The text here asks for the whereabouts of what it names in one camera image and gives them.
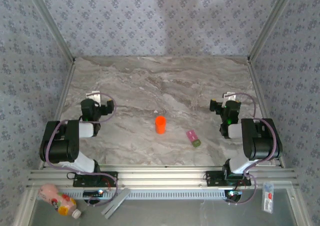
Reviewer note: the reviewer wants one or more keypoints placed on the aluminium corner post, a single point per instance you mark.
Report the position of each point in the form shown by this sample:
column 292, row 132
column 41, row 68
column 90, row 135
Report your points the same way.
column 50, row 23
column 272, row 23

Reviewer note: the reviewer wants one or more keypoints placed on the left small circuit board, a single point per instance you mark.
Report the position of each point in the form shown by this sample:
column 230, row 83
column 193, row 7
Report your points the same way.
column 93, row 193

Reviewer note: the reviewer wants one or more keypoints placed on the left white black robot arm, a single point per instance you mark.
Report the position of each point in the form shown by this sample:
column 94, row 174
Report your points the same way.
column 62, row 146

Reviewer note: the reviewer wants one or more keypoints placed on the right aluminium side rail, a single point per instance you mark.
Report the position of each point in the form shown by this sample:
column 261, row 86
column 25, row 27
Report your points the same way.
column 265, row 111

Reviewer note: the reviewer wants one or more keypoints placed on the right aluminium corner post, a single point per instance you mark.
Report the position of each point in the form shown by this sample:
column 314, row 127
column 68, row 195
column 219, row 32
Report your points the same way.
column 272, row 23

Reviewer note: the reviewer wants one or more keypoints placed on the pink drink bottle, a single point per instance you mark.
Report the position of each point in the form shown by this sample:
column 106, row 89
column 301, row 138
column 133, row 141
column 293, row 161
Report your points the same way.
column 57, row 198

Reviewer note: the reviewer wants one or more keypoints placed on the clear plastic package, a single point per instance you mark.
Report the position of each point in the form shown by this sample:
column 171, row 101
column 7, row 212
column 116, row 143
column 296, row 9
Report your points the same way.
column 267, row 198

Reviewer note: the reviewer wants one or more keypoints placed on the grey metal bracket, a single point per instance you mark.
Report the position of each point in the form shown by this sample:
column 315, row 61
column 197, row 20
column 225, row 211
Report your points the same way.
column 116, row 203

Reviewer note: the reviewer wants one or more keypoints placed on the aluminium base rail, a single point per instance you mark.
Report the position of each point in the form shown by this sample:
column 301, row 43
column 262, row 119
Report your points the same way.
column 162, row 176

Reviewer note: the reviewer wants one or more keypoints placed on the orange pill bottle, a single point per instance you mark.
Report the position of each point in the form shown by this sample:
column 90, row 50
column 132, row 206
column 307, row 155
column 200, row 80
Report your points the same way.
column 160, row 126

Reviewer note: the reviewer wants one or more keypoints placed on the aluminium side rail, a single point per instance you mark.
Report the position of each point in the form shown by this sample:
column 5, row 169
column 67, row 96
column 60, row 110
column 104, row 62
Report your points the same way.
column 265, row 111
column 60, row 111

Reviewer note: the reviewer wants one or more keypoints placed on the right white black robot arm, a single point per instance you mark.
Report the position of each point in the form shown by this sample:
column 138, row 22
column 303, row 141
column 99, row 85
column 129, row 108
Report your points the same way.
column 260, row 141

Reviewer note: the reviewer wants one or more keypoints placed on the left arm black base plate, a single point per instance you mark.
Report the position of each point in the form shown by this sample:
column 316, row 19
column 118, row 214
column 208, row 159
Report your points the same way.
column 110, row 179

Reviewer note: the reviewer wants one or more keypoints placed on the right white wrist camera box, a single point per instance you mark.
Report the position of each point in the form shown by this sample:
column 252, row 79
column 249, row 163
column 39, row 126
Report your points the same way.
column 229, row 95

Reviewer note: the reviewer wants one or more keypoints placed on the left aluminium corner post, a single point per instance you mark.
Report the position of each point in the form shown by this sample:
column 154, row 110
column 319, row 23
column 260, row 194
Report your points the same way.
column 50, row 23

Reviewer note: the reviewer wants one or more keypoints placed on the left aluminium side rail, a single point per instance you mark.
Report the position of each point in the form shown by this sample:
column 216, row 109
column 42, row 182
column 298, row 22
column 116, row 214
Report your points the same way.
column 60, row 111

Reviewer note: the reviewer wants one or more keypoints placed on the right small circuit board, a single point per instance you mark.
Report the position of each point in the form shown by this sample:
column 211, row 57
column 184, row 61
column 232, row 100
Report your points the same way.
column 233, row 194

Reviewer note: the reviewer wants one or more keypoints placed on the small circuit board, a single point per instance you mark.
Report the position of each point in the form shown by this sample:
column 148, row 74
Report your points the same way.
column 93, row 193
column 233, row 194

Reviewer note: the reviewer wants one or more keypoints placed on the pink green pill organizer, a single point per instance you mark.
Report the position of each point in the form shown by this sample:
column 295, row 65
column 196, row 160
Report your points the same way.
column 193, row 138

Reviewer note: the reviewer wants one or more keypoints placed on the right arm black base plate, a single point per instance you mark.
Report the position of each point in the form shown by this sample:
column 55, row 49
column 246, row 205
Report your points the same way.
column 212, row 178

